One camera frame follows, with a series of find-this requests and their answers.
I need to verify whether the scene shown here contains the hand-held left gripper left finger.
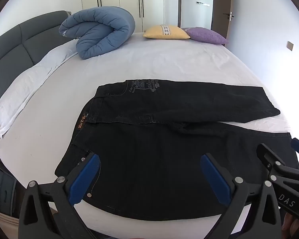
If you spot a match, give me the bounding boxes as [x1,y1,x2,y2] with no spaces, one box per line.
[19,152,101,239]

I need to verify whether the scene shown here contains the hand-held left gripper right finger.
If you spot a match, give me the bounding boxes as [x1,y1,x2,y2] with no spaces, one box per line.
[200,153,282,239]

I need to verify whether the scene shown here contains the black pants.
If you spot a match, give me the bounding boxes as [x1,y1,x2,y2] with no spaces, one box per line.
[54,79,299,221]

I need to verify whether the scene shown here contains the person's right hand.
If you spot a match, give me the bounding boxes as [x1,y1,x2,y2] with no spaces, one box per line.
[283,213,299,232]

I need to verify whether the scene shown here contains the dark nightstand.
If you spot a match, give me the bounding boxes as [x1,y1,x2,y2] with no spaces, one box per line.
[0,163,17,206]

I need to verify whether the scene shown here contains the white pillow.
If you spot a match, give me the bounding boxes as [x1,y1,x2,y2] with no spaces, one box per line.
[0,41,80,138]

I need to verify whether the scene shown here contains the purple pillow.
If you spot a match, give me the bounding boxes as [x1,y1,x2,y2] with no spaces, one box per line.
[181,27,229,45]

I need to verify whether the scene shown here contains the rolled blue duvet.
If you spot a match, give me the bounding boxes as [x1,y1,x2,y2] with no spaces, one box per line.
[58,7,136,60]

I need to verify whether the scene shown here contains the grey padded headboard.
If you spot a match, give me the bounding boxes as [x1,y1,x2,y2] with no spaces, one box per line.
[0,10,73,123]

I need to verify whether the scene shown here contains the yellow pillow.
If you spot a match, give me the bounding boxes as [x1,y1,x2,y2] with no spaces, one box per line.
[143,24,191,40]

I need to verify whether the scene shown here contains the white wardrobe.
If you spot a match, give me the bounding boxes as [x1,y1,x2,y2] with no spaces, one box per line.
[80,0,165,33]

